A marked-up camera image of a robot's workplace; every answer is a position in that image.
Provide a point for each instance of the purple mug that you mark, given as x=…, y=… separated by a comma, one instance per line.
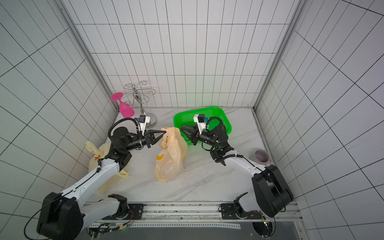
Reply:
x=262, y=157

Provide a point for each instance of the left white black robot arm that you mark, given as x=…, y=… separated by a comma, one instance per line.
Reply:
x=64, y=215

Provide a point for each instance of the pink plastic wine glass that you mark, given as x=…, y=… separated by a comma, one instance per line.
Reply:
x=126, y=109

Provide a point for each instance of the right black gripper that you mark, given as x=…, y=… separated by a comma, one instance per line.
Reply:
x=195, y=135

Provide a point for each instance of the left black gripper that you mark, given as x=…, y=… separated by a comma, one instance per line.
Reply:
x=152, y=136

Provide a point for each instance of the silver metal glass rack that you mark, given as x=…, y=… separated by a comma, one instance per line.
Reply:
x=141, y=94

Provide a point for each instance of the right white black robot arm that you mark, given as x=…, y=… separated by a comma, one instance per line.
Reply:
x=271, y=193

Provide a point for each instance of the aluminium mounting rail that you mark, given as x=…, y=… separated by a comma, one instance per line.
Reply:
x=184, y=214

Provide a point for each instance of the green plastic basket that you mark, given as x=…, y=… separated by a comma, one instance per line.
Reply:
x=187, y=118

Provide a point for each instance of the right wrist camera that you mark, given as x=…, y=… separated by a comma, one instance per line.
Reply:
x=201, y=121

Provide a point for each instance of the plain beige plastic bag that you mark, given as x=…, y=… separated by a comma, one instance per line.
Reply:
x=169, y=161

